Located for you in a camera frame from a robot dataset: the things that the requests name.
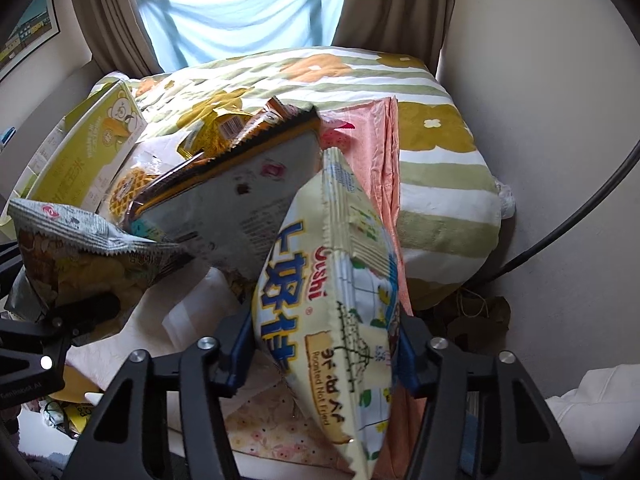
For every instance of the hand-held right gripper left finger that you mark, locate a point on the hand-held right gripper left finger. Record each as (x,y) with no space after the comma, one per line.
(236,355)

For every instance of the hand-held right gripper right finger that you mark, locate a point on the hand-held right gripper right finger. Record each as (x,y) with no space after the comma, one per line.
(406,360)

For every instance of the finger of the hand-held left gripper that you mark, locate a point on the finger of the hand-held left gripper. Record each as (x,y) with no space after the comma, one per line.
(7,260)
(85,316)

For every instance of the grey-green potato chip bag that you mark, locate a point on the grey-green potato chip bag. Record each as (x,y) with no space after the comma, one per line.
(85,255)

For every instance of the cream noodle snack packet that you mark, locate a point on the cream noodle snack packet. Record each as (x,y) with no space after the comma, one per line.
(320,310)

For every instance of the yellow checked snack packet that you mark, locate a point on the yellow checked snack packet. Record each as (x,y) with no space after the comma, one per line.
(215,130)

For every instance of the white and pink snack packet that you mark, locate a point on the white and pink snack packet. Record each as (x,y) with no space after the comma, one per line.
(334,136)

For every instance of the yellow paper packet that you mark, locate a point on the yellow paper packet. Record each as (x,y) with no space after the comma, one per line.
(75,390)

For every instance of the green and white cardboard box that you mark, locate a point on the green and white cardboard box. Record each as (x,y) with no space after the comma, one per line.
(85,155)

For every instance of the clear waffle packet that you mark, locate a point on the clear waffle packet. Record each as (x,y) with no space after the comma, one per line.
(127,190)

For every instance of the grey snack bag black edge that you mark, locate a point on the grey snack bag black edge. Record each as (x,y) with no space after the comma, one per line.
(225,210)

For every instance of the white plastic bag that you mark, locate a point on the white plastic bag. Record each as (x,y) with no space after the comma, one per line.
(505,200)

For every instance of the green striped floral quilt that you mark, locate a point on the green striped floral quilt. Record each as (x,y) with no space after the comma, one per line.
(440,170)

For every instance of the white cloth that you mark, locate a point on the white cloth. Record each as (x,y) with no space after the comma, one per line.
(600,405)

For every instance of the salmon pink floral blanket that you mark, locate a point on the salmon pink floral blanket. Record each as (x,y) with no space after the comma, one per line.
(380,160)

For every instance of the orange snack packet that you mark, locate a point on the orange snack packet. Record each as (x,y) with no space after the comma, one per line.
(267,115)

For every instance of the brown curtain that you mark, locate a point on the brown curtain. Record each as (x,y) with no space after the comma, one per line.
(395,5)
(110,20)

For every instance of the light blue window cloth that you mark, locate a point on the light blue window cloth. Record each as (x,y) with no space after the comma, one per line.
(240,15)

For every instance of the wall poster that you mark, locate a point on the wall poster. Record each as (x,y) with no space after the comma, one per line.
(25,30)

